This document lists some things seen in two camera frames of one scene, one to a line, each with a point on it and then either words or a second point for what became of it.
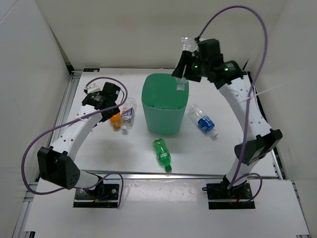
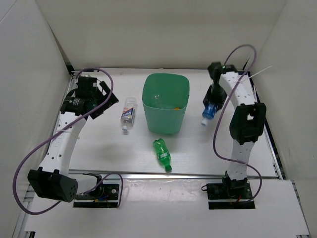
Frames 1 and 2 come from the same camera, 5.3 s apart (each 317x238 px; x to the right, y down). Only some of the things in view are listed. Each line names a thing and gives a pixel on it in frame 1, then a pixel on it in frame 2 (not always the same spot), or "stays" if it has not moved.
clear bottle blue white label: (128, 112) stays
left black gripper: (105, 117) → (112, 100)
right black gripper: (185, 57) → (208, 99)
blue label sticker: (91, 70) stays
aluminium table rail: (97, 174) stays
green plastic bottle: (163, 153) stays
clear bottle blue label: (204, 121) → (208, 112)
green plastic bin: (164, 106) stays
